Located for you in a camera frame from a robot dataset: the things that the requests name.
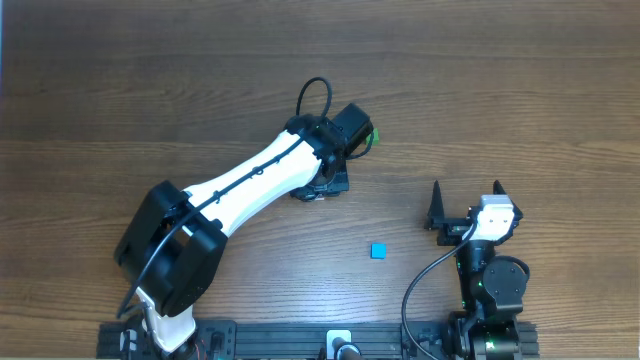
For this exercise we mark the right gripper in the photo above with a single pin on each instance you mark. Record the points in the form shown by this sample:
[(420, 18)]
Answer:
[(452, 229)]

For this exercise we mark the blue cube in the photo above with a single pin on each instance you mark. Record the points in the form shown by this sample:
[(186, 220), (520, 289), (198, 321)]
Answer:
[(378, 250)]

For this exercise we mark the green cube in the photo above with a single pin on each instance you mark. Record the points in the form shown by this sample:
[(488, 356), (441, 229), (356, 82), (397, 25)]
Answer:
[(375, 137)]

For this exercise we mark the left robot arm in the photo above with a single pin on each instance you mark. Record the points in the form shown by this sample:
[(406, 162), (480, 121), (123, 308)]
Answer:
[(260, 182)]

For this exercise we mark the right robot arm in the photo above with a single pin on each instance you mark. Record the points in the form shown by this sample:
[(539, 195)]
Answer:
[(500, 285)]

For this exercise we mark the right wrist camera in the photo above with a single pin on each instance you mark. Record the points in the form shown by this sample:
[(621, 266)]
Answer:
[(495, 220)]

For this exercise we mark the mounting rail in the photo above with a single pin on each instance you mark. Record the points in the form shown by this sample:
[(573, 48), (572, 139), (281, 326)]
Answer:
[(290, 340)]

